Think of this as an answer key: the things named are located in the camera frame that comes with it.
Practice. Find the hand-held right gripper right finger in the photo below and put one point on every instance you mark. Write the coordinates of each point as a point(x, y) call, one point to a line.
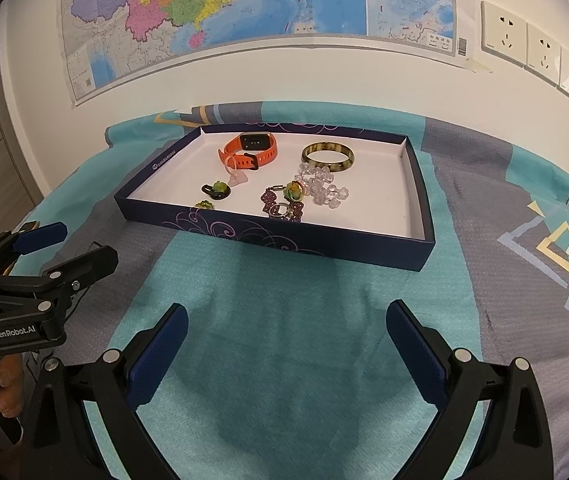
point(414, 355)

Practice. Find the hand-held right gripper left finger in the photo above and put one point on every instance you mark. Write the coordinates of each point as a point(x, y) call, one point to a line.
point(157, 355)

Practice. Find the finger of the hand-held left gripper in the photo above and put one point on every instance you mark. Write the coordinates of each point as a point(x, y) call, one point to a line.
point(42, 237)
point(92, 262)

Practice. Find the dark blue shallow box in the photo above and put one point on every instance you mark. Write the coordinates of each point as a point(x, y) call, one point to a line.
point(389, 200)

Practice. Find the pink plastic clip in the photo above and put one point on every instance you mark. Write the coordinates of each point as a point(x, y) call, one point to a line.
point(237, 178)

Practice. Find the yellow green charm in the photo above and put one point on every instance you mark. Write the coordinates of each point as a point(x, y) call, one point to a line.
point(294, 191)

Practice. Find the tortoiseshell bangle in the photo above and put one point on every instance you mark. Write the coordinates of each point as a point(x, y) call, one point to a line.
point(329, 167)

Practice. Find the orange smart band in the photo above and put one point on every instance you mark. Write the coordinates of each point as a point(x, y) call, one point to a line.
point(269, 152)

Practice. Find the teal and grey printed blanket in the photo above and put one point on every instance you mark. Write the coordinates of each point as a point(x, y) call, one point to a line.
point(284, 310)

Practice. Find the colourful wall map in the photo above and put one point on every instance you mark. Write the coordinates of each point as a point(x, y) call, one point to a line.
point(214, 0)

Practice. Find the large white wall socket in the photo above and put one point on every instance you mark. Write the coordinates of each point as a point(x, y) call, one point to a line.
point(504, 32)

